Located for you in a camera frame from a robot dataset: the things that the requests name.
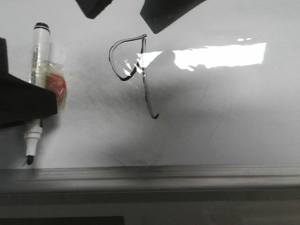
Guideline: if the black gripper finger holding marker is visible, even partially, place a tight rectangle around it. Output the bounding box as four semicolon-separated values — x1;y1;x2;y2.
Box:
0;38;57;128

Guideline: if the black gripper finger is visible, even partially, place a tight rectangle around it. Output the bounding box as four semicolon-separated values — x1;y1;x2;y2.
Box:
140;0;203;34
75;0;112;19

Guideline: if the white black whiteboard marker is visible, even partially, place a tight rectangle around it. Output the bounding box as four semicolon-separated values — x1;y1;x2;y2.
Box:
24;22;50;165

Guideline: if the black handwritten number nine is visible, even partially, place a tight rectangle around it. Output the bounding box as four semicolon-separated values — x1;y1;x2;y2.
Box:
108;34;159;120

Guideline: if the red sponge taped to marker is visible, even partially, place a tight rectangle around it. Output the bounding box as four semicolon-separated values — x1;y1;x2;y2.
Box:
45;61;68;111

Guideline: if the white whiteboard with aluminium frame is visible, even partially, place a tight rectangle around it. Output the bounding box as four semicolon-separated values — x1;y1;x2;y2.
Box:
0;0;300;194

